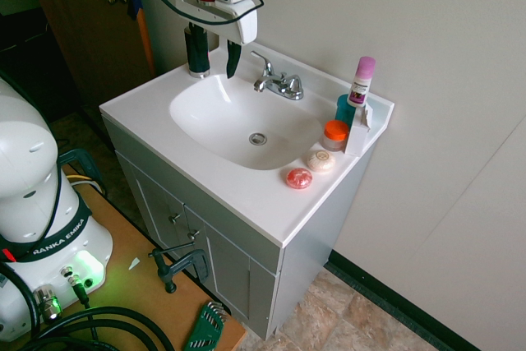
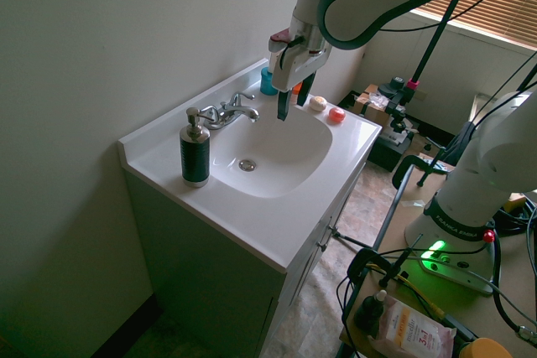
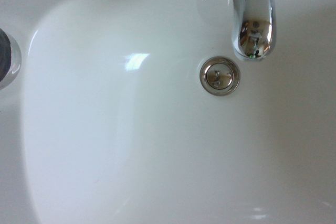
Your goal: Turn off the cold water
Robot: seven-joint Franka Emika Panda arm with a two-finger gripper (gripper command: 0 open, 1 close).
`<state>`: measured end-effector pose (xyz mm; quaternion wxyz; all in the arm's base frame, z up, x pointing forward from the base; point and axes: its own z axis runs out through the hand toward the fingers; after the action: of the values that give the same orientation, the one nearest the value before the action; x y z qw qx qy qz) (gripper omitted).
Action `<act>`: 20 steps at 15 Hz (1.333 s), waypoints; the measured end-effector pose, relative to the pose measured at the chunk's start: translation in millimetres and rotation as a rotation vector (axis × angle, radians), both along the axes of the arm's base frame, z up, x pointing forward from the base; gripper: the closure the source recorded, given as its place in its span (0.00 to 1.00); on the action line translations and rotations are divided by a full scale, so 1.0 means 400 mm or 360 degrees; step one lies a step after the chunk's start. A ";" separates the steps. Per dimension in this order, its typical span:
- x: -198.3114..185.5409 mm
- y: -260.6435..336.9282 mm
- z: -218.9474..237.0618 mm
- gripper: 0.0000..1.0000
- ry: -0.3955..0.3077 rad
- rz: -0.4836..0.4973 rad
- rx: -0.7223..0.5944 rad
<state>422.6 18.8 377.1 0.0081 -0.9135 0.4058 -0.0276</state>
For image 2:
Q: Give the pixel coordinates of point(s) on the white vanity cabinet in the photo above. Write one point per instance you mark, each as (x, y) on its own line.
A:
(210, 274)

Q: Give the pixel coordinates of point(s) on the black C-clamp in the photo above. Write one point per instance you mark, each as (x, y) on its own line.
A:
(369, 263)
(409, 167)

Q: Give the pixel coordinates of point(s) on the yellow round object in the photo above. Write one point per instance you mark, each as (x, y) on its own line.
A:
(486, 349)

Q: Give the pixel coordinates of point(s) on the black case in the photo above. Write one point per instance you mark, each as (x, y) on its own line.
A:
(390, 150)

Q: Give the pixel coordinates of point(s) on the black camera stand pole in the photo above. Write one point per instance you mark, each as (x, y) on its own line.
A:
(432, 45)

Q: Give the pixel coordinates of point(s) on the black and silver soap dispenser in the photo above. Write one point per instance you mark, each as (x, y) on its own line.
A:
(194, 152)

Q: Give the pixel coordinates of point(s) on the chrome sink drain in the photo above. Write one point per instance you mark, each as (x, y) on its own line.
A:
(247, 164)

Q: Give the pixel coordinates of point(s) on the red and white wrist camera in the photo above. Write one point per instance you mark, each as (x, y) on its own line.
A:
(278, 41)

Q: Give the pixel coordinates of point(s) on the red knob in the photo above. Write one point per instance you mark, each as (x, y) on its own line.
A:
(488, 236)

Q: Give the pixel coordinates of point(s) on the pink wet wipes pack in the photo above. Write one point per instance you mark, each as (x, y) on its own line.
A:
(411, 328)

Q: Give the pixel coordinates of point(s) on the wooden window blinds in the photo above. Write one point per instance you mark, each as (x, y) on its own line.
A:
(495, 6)

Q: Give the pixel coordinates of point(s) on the blue cup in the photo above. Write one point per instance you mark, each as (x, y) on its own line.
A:
(267, 81)

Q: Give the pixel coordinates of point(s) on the orange container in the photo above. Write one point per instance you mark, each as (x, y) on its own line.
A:
(297, 87)

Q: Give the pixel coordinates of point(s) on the black exterior camera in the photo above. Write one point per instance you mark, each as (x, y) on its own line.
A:
(396, 94)

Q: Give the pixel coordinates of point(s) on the dark dropper bottle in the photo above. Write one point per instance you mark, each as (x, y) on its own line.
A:
(369, 312)

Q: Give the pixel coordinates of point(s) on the cardboard box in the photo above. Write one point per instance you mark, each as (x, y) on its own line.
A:
(371, 108)

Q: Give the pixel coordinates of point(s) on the white vanity sink top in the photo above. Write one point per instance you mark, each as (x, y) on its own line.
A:
(272, 152)

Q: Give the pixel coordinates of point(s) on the chrome faucet spout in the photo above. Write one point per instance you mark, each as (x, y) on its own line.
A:
(242, 113)

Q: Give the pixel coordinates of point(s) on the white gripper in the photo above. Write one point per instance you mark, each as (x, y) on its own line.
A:
(295, 68)

